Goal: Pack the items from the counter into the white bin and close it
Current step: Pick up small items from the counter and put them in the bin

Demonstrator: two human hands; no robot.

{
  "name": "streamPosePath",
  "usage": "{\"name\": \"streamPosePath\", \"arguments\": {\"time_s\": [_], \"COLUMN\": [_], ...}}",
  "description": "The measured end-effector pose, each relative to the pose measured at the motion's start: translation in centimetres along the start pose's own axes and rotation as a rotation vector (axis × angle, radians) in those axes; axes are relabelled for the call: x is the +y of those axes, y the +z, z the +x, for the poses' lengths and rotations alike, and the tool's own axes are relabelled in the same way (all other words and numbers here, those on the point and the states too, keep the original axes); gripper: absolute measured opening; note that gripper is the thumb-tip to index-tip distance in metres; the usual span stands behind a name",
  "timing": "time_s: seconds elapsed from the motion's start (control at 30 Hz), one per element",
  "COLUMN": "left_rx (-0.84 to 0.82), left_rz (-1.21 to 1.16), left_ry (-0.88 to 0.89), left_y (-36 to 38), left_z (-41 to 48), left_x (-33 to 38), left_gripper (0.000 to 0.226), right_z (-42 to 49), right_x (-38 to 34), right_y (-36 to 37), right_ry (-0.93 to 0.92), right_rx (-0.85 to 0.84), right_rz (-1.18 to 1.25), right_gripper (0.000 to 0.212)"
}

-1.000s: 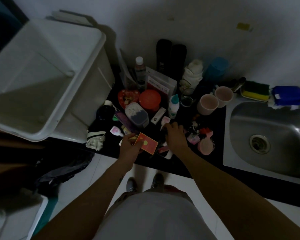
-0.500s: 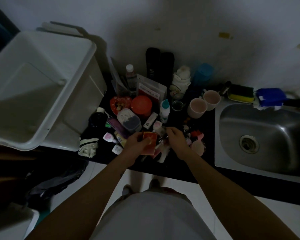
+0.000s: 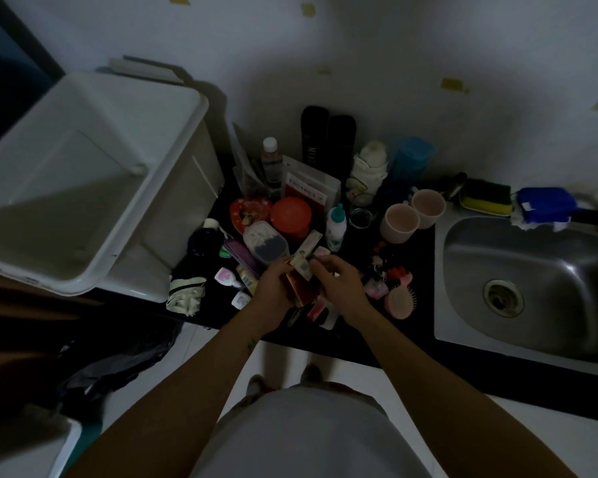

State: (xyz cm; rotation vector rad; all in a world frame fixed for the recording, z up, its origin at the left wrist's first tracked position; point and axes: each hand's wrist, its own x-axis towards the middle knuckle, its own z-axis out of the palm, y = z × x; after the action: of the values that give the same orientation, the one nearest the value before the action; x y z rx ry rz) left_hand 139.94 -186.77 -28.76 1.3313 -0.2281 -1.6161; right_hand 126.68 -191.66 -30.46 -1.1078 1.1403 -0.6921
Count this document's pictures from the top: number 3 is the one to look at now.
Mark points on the white cup pink inside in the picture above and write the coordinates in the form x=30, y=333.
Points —
x=398, y=223
x=428, y=204

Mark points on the person's shoe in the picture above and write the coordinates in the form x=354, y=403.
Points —
x=311, y=374
x=256, y=385

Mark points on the white plastic storage bin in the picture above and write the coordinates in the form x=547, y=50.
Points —
x=79, y=169

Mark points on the white rag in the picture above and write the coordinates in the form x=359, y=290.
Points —
x=553, y=227

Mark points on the clear bottle white cap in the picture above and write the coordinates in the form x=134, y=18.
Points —
x=270, y=164

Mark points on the cream plush covered bottle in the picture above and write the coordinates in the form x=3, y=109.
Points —
x=369, y=166

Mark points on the pink hairbrush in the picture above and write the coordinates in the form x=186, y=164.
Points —
x=401, y=303

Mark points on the purple packet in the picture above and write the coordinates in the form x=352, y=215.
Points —
x=241, y=253

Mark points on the white lotion bottle teal cap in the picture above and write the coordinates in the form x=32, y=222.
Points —
x=336, y=231

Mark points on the person's grey shirt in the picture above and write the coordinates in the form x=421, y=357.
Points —
x=304, y=443

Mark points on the cream umbrella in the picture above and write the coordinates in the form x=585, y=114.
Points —
x=187, y=296

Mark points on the yellow green sponge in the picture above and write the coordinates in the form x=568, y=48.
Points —
x=488, y=194

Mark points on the black scissors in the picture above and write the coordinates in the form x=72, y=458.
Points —
x=296, y=316

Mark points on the orange red round jar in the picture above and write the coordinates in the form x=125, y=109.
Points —
x=291, y=216

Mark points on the person's left forearm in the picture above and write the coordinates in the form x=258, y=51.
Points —
x=179, y=408

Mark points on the person's left shoe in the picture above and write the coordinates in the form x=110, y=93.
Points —
x=256, y=385

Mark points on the blue scouring pad pack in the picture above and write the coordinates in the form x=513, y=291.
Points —
x=545, y=204

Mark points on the orange hair clip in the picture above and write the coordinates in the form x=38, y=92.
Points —
x=399, y=274

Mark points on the clear cotton swab box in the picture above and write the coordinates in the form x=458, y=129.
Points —
x=264, y=243

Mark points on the small glass bowl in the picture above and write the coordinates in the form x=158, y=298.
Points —
x=360, y=219

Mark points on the steel sink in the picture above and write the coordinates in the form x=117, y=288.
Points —
x=553, y=273

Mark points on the person's left hand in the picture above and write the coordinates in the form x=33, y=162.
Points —
x=271, y=298

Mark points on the small red box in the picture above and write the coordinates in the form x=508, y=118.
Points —
x=306, y=291

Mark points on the gold foil packet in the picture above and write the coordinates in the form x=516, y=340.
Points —
x=248, y=279

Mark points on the pink white small bottle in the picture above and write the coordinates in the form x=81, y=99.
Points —
x=323, y=251
x=226, y=277

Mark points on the person's right hand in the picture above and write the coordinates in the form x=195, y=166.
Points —
x=346, y=293

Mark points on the person's right forearm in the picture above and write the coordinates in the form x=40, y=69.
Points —
x=453, y=403

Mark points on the blue plastic bottle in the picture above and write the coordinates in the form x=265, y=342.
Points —
x=411, y=156

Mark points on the black table countertop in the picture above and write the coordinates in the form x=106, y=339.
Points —
x=418, y=343

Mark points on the red heart shaped tin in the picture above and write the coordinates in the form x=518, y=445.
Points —
x=246, y=214

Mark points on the zip pouch red label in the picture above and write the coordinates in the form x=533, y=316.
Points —
x=309, y=184

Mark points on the person's right shoe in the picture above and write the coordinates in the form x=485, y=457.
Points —
x=311, y=374

